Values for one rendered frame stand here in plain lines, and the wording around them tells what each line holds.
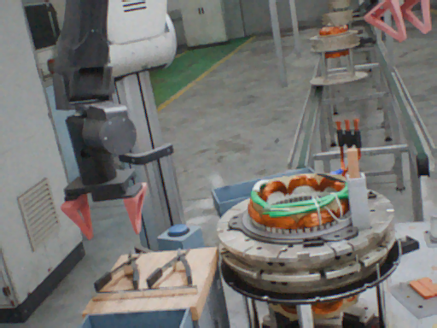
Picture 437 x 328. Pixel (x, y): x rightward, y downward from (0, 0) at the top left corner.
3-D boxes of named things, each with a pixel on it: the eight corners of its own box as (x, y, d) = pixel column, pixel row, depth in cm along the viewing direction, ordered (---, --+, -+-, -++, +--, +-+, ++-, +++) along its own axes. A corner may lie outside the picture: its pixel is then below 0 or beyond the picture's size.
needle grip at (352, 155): (362, 184, 92) (358, 149, 90) (352, 187, 92) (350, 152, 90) (356, 182, 94) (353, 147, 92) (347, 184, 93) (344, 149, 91)
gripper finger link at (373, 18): (433, 25, 100) (405, -20, 101) (410, 32, 96) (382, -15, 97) (404, 45, 105) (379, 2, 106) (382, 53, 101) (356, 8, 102)
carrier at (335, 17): (313, 46, 586) (310, 16, 577) (344, 39, 600) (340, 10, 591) (336, 47, 551) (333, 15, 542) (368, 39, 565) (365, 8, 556)
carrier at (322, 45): (327, 73, 416) (322, 32, 407) (376, 72, 390) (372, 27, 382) (300, 86, 388) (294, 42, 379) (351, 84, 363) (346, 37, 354)
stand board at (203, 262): (199, 319, 86) (196, 306, 85) (84, 327, 90) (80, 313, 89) (219, 258, 104) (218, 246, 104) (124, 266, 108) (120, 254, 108)
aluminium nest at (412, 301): (456, 307, 121) (456, 298, 120) (418, 319, 119) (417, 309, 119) (424, 283, 132) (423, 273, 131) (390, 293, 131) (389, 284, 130)
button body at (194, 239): (220, 326, 129) (201, 226, 122) (204, 344, 124) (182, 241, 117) (195, 321, 133) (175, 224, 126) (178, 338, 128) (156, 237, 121)
